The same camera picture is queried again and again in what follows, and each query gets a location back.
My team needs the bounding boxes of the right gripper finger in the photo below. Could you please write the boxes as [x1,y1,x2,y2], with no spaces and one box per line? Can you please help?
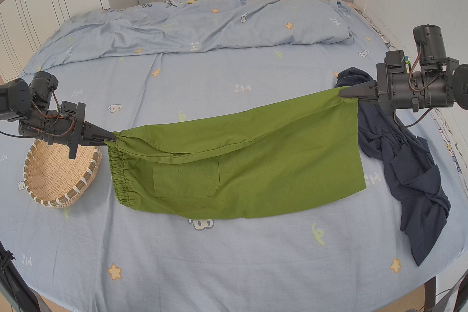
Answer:
[338,80,380,103]

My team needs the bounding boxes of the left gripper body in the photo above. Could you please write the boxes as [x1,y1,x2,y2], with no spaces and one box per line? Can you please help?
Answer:
[44,104,86,159]

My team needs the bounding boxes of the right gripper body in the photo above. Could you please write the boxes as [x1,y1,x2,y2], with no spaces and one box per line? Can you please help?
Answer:
[377,63,423,117]

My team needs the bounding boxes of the green shorts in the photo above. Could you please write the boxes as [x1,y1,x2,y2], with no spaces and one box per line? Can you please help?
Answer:
[108,87,366,220]

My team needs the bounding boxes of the round woven basket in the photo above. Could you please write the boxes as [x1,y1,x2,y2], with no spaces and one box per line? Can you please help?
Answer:
[24,140,104,209]

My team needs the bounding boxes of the dark blue garment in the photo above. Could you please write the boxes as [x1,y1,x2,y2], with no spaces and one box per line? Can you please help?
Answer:
[334,67,452,266]

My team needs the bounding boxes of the pale blue quilt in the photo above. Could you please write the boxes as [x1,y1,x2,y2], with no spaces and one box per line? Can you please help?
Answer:
[20,0,354,77]

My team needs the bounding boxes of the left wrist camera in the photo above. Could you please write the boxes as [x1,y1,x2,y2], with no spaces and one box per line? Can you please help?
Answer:
[59,101,80,120]

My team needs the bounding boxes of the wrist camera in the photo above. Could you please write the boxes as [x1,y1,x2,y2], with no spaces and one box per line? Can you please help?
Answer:
[385,50,409,74]
[59,101,80,120]

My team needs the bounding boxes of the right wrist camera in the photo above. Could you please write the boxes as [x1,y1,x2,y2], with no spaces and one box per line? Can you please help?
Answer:
[385,50,409,74]

